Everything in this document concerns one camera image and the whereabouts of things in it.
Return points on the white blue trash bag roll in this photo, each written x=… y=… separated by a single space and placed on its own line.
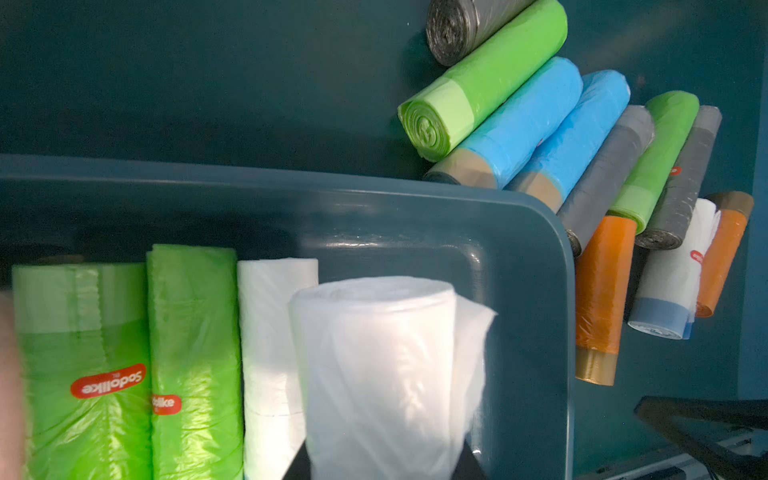
x=273 y=411

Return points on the green trash bag roll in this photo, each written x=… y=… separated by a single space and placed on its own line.
x=82 y=332

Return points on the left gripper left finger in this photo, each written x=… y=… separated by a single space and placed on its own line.
x=300 y=467

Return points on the white roll blue end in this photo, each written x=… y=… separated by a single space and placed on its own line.
x=666 y=300

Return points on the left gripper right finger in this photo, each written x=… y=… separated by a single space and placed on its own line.
x=468 y=467

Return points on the teal plastic storage box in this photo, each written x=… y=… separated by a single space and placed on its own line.
x=498 y=248

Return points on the dark grey trash bag roll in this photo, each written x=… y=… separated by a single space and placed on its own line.
x=455 y=28

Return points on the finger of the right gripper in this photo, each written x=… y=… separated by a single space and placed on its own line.
x=688 y=424

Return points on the orange trash bag roll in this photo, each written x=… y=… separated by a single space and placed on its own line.
x=602 y=277
x=735 y=208

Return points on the pink trash bag roll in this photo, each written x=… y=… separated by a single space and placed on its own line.
x=12 y=416

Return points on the white roll red label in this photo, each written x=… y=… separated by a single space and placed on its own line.
x=391 y=371

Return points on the grey roll on right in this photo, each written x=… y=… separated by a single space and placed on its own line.
x=673 y=213

